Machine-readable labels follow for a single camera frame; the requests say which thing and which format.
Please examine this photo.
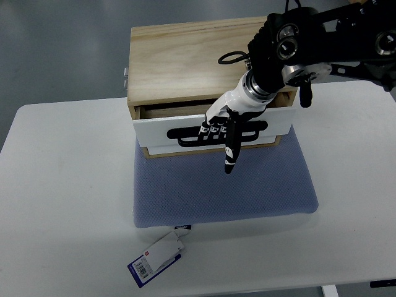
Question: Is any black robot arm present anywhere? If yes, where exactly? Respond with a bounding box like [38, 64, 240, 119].
[248, 1, 395, 108]

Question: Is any white table leg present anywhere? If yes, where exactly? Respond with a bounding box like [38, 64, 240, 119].
[321, 285, 339, 297]

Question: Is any black drawer handle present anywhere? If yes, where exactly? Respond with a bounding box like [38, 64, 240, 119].
[166, 121, 268, 148]

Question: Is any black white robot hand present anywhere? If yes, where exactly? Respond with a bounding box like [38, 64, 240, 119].
[198, 70, 276, 174]

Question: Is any metal bracket behind cabinet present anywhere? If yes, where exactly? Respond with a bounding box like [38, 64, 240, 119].
[123, 67, 129, 91]

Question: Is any white blue product tag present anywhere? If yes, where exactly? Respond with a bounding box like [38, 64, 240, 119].
[127, 231, 184, 288]

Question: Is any dark object at table edge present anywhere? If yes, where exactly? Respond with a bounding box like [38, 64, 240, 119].
[370, 279, 396, 288]

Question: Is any blue mesh cushion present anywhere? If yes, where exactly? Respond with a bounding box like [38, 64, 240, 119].
[133, 131, 319, 228]

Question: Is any white drawer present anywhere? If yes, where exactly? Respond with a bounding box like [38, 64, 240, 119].
[132, 91, 295, 147]
[143, 136, 282, 158]

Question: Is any black cable loop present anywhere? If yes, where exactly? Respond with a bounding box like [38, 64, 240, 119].
[217, 51, 250, 66]

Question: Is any wooden drawer cabinet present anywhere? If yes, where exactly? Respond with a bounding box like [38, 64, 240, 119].
[127, 16, 299, 160]

